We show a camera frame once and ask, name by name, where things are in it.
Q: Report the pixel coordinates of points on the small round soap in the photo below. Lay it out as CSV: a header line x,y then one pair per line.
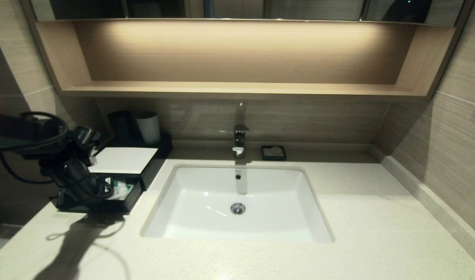
x,y
276,150

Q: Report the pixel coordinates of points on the white board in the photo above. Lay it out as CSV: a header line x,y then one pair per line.
x,y
123,160

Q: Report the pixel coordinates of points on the packet with green square label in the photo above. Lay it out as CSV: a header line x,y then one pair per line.
x,y
121,188

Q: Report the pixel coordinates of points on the chrome faucet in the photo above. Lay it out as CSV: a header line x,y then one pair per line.
x,y
240,140

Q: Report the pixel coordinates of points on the black amenity box housing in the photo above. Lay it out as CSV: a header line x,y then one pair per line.
x,y
161,153

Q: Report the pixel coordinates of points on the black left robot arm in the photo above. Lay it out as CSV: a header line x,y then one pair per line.
x,y
35,136

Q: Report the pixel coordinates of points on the mirror cabinet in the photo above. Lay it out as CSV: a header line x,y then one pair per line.
x,y
299,9

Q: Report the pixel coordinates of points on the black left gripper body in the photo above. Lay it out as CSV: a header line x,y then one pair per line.
x,y
82,182

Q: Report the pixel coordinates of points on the black soap dish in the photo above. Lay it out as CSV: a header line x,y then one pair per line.
x,y
265,156

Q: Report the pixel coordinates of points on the white sink basin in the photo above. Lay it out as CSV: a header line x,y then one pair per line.
x,y
272,202

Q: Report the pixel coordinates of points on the wooden wall shelf niche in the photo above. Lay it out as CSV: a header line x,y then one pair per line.
x,y
237,88

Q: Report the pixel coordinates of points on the black cylindrical cup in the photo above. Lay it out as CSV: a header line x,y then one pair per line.
x,y
122,124

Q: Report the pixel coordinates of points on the grey plastic cup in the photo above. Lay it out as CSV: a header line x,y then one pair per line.
x,y
149,130

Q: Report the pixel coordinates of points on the chrome sink drain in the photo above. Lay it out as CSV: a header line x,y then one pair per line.
x,y
238,209

